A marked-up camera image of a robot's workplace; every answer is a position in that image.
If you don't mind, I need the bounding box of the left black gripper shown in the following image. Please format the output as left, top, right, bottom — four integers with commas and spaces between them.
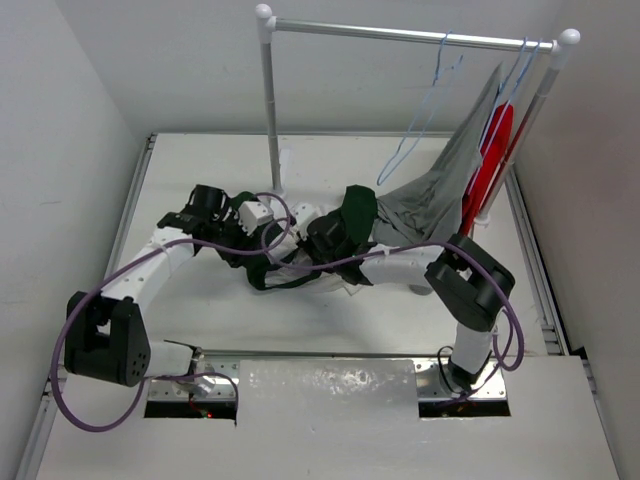
209, 210, 261, 267

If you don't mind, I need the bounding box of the green and white t shirt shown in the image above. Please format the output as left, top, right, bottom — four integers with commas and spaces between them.
220, 185, 377, 291

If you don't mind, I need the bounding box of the light blue hanger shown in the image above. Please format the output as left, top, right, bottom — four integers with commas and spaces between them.
376, 30, 464, 187

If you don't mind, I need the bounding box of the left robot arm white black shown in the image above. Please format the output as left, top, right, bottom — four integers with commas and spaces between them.
64, 185, 233, 387

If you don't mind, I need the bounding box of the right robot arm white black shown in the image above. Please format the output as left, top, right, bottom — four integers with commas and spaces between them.
302, 212, 524, 396

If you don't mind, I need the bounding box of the grey t shirt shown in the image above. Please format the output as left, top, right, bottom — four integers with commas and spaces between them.
371, 64, 504, 247

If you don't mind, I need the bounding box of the red t shirt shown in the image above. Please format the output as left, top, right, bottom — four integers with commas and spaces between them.
458, 103, 515, 235

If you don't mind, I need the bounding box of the blue hanger with red shirt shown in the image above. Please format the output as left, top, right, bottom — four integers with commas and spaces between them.
483, 40, 542, 148

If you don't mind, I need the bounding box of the blue hanger with grey shirt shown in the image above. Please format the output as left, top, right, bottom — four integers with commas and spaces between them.
478, 37, 529, 157

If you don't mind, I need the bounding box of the white metal clothes rack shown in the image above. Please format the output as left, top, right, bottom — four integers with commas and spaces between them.
255, 4, 581, 225

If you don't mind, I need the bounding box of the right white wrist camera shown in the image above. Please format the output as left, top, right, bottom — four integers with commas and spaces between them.
291, 202, 322, 239

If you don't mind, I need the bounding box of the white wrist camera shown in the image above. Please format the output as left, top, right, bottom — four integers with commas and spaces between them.
238, 201, 274, 236
291, 202, 322, 239

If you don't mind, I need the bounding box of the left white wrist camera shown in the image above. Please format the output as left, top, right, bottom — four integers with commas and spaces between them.
238, 201, 274, 236

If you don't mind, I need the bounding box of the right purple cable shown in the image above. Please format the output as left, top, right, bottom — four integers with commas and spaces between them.
261, 219, 524, 401

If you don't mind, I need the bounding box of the purple cable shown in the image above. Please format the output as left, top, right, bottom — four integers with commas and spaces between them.
261, 219, 524, 401
51, 192, 292, 432

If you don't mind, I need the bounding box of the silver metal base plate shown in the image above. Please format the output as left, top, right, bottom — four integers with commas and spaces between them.
147, 355, 507, 402

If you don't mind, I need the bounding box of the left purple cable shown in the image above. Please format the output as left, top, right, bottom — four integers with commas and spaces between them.
51, 192, 292, 432

